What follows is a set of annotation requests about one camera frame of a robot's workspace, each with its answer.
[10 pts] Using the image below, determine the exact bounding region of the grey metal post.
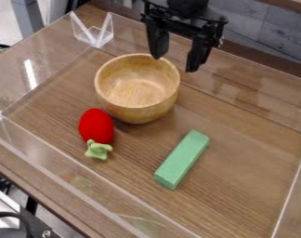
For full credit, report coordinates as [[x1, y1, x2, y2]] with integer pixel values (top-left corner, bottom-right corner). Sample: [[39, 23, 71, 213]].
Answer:
[[9, 0, 44, 38]]

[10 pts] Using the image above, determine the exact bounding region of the wooden bowl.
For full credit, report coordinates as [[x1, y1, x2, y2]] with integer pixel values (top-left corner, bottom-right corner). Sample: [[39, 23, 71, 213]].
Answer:
[[95, 53, 180, 124]]

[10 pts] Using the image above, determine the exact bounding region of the green rectangular block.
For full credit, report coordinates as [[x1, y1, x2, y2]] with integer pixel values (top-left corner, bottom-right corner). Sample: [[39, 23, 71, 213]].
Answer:
[[153, 130, 210, 191]]

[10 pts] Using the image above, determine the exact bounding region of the black table leg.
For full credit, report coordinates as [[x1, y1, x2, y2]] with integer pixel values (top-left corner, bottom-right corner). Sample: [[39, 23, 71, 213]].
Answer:
[[25, 197, 37, 215]]

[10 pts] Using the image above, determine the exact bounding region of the clear acrylic tray enclosure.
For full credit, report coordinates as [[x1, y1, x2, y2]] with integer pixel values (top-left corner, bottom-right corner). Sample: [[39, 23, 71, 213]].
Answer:
[[0, 6, 301, 238]]

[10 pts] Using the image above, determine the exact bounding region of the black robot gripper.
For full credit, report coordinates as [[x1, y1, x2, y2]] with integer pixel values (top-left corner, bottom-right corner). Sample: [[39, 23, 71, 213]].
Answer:
[[140, 0, 228, 73]]

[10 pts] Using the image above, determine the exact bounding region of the red plush strawberry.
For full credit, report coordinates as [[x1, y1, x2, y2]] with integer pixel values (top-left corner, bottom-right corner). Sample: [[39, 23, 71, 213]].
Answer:
[[79, 108, 115, 161]]

